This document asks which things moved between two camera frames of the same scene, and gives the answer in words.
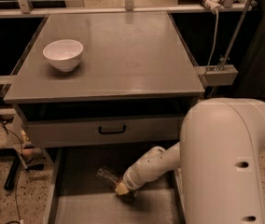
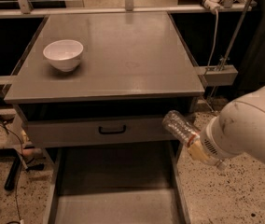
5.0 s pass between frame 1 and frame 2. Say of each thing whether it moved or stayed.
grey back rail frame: stayed
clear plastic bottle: moved
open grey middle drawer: stayed
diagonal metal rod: stayed
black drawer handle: stayed
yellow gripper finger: moved
